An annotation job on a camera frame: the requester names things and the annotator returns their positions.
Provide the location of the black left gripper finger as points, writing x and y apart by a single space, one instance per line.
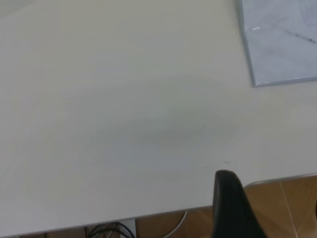
230 210

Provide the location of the clear plastic zip bag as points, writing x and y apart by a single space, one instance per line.
272 62

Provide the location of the white table leg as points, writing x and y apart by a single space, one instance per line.
131 228

